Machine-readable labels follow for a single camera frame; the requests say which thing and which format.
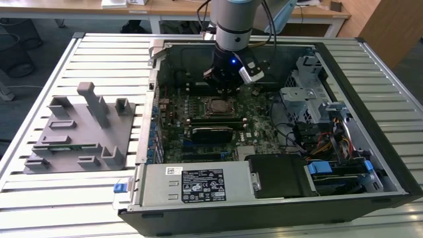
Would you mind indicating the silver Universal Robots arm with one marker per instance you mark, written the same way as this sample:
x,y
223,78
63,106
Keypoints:
x,y
231,19

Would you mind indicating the CPU socket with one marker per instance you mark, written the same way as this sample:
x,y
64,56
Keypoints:
x,y
207,111

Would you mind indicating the black RAM slot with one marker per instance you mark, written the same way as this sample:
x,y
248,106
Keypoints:
x,y
196,86

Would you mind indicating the silver drive cage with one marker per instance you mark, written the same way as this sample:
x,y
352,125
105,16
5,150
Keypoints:
x,y
295,95

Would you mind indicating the green motherboard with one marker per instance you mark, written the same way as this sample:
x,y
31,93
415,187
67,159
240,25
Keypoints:
x,y
264,129

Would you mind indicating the silver chipset heatsink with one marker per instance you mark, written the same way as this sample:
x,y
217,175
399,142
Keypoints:
x,y
245,151

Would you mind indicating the black expansion slot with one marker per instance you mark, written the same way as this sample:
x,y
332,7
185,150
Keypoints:
x,y
201,156

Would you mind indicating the small white box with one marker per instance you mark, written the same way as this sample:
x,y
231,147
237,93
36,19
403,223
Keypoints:
x,y
136,2

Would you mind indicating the small black box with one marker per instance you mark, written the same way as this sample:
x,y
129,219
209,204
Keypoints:
x,y
335,6

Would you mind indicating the black plastic shroud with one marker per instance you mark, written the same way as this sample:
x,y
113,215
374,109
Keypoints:
x,y
280,176

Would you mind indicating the hard disk in blue carrier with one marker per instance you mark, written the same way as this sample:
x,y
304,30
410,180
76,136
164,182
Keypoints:
x,y
319,168

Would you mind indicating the grey parts rack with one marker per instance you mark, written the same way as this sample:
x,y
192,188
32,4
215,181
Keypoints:
x,y
85,129

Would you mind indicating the silver power supply unit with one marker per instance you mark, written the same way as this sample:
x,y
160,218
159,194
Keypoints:
x,y
155,183

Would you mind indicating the wooden cabinet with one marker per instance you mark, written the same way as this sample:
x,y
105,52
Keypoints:
x,y
390,29

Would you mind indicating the green RAM stick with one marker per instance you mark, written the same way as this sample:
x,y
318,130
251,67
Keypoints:
x,y
77,148

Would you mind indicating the blue case latch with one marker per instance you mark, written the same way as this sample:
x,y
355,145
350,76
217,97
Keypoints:
x,y
119,188

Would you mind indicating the blue drive clip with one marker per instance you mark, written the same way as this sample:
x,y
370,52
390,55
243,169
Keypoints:
x,y
367,168

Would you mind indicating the black open PC case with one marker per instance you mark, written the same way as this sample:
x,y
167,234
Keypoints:
x,y
231,220

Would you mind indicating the black waste bin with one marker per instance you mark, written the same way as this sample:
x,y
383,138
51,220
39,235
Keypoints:
x,y
20,57

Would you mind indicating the white furniture foot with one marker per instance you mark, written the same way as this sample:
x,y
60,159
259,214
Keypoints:
x,y
7,93

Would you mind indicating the small grey wrist camera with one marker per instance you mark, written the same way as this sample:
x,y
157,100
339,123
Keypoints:
x,y
208,75

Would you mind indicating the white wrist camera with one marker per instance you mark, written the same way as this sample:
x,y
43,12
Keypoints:
x,y
252,72

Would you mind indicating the wooden desk white frame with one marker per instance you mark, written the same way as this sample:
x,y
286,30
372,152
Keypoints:
x,y
119,11

